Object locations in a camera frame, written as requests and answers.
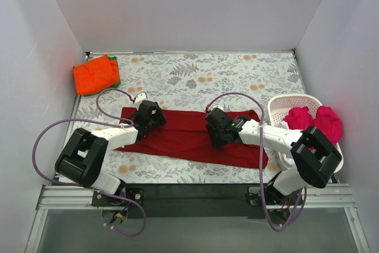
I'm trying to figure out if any dark red t shirt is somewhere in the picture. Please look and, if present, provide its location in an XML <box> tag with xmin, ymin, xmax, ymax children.
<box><xmin>117</xmin><ymin>110</ymin><xmax>260</xmax><ymax>169</ymax></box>

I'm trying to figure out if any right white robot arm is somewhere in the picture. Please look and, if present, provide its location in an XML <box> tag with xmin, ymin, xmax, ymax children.
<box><xmin>205</xmin><ymin>108</ymin><xmax>343</xmax><ymax>204</ymax></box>

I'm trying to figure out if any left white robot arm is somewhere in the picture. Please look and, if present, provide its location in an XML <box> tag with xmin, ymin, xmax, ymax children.
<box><xmin>54</xmin><ymin>100</ymin><xmax>166</xmax><ymax>206</ymax></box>

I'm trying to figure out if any floral table cloth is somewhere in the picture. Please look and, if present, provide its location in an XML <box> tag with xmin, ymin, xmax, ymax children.
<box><xmin>69</xmin><ymin>52</ymin><xmax>306</xmax><ymax>184</ymax></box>

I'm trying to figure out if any white plastic laundry basket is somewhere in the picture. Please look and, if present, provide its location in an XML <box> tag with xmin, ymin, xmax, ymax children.
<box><xmin>267</xmin><ymin>94</ymin><xmax>345</xmax><ymax>177</ymax></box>

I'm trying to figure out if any folded orange t shirt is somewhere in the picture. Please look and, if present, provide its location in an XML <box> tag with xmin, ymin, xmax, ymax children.
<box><xmin>73</xmin><ymin>55</ymin><xmax>121</xmax><ymax>96</ymax></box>

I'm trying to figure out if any folded green t shirt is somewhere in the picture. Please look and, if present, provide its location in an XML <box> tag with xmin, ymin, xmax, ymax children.
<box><xmin>88</xmin><ymin>55</ymin><xmax>121</xmax><ymax>95</ymax></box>

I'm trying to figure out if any white t shirt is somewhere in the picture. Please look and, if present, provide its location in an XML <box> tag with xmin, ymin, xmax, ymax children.
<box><xmin>277</xmin><ymin>152</ymin><xmax>296</xmax><ymax>171</ymax></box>

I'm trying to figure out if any pink t shirt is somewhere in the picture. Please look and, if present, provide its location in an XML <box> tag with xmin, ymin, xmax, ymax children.
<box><xmin>283</xmin><ymin>105</ymin><xmax>343</xmax><ymax>145</ymax></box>

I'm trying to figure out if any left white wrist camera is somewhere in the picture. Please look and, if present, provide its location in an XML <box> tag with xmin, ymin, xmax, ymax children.
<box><xmin>132</xmin><ymin>92</ymin><xmax>147</xmax><ymax>104</ymax></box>

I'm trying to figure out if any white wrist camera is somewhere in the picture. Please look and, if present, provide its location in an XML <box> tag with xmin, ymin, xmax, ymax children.
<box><xmin>206</xmin><ymin>104</ymin><xmax>224</xmax><ymax>113</ymax></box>
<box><xmin>132</xmin><ymin>92</ymin><xmax>147</xmax><ymax>104</ymax></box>

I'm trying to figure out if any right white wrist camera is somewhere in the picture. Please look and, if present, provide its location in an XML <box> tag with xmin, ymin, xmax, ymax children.
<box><xmin>206</xmin><ymin>104</ymin><xmax>224</xmax><ymax>113</ymax></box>

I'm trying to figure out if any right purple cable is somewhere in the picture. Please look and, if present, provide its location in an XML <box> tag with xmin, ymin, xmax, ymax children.
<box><xmin>207</xmin><ymin>92</ymin><xmax>307</xmax><ymax>232</ymax></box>

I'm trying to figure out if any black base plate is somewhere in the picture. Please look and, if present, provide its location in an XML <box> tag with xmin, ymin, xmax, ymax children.
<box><xmin>91</xmin><ymin>183</ymin><xmax>304</xmax><ymax>220</ymax></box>

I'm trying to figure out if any aluminium frame rail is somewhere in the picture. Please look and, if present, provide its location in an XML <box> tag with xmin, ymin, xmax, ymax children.
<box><xmin>25</xmin><ymin>184</ymin><xmax>370</xmax><ymax>252</ymax></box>

